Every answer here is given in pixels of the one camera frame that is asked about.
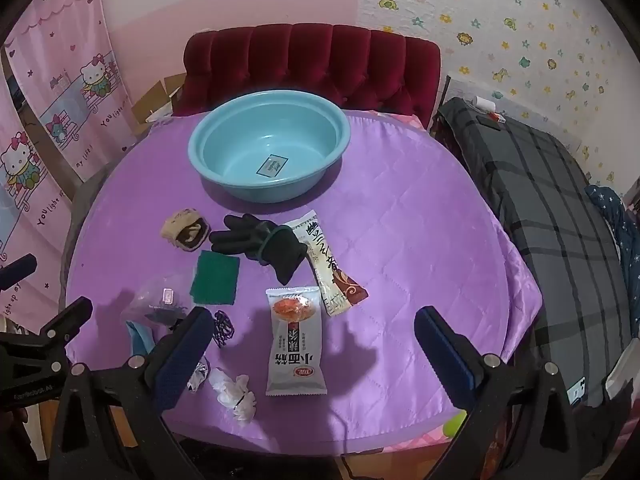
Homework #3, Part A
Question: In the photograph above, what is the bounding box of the cardboard box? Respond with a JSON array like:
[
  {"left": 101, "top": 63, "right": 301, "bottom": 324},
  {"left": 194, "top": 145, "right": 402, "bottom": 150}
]
[{"left": 131, "top": 74, "right": 187, "bottom": 126}]

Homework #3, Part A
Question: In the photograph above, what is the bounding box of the silver foil wrapper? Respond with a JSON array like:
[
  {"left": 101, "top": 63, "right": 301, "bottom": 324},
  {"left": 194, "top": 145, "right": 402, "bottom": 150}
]
[{"left": 187, "top": 357, "right": 211, "bottom": 393}]

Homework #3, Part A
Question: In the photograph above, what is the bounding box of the red tufted velvet headboard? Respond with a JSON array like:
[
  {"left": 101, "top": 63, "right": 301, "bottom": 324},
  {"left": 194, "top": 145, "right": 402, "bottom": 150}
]
[{"left": 172, "top": 24, "right": 442, "bottom": 130}]

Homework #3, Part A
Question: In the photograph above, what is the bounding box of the black knit glove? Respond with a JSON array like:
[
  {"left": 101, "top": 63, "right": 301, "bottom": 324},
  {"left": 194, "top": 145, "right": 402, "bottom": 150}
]
[{"left": 208, "top": 213, "right": 309, "bottom": 286}]

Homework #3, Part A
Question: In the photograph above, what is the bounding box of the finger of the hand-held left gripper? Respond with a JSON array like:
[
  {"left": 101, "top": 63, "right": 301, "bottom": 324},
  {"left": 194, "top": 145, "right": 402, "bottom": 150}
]
[
  {"left": 15, "top": 296, "right": 94, "bottom": 356},
  {"left": 0, "top": 254, "right": 39, "bottom": 292}
]

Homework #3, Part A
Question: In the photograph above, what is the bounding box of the beige and brown sock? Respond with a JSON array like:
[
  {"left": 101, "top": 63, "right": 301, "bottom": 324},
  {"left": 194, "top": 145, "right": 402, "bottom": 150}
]
[{"left": 160, "top": 207, "right": 211, "bottom": 251}]

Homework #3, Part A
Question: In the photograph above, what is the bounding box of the long white brown snack packet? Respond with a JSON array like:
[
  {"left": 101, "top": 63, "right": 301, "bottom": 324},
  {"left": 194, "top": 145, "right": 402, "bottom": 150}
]
[{"left": 283, "top": 209, "right": 369, "bottom": 317}]

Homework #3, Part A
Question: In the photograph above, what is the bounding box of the green scouring pad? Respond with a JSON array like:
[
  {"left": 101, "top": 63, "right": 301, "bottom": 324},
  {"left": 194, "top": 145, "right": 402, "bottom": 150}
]
[{"left": 190, "top": 251, "right": 241, "bottom": 306}]

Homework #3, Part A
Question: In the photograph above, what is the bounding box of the white snack packet orange picture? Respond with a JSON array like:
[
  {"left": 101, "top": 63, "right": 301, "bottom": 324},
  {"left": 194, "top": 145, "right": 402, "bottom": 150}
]
[{"left": 265, "top": 286, "right": 328, "bottom": 397}]

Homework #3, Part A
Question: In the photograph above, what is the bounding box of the dark blue starry cloth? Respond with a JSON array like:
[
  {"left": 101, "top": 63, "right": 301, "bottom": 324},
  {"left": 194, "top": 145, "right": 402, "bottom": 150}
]
[{"left": 585, "top": 184, "right": 640, "bottom": 281}]

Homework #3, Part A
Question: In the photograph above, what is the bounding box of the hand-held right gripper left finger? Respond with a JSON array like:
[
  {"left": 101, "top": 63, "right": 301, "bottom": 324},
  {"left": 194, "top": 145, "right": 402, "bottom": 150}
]
[{"left": 50, "top": 306, "right": 216, "bottom": 480}]

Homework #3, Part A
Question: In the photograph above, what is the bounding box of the clear plastic bag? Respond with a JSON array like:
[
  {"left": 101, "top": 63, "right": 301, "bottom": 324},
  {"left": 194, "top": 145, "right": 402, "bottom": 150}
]
[{"left": 120, "top": 275, "right": 198, "bottom": 333}]

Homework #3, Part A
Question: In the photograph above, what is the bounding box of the pink cartoon curtain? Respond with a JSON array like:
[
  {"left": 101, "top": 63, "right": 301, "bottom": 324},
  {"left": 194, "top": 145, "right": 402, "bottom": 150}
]
[{"left": 0, "top": 0, "right": 138, "bottom": 321}]

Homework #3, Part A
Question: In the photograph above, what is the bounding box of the light blue cloth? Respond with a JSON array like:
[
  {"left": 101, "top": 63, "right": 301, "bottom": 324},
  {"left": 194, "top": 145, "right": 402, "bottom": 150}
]
[{"left": 125, "top": 321, "right": 153, "bottom": 358}]

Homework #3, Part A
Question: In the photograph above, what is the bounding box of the black hair tie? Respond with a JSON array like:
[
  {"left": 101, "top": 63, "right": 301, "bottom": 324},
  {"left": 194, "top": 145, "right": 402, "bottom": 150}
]
[{"left": 212, "top": 310, "right": 236, "bottom": 348}]

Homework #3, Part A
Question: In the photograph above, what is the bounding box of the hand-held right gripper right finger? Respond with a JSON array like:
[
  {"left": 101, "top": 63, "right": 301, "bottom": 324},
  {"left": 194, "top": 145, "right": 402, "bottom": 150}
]
[{"left": 414, "top": 305, "right": 577, "bottom": 480}]

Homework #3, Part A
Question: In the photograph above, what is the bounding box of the light blue plastic basin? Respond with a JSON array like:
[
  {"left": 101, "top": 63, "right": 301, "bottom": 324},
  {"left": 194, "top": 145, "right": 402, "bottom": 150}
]
[{"left": 188, "top": 90, "right": 352, "bottom": 204}]

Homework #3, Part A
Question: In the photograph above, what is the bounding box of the crumpled white tissue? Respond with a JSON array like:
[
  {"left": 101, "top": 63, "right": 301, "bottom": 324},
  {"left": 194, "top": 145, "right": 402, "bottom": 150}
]
[{"left": 207, "top": 367, "right": 258, "bottom": 426}]

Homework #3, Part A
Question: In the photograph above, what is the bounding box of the purple quilted table cloth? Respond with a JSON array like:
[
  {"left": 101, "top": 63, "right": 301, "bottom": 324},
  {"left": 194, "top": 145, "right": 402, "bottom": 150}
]
[{"left": 65, "top": 110, "right": 544, "bottom": 443}]

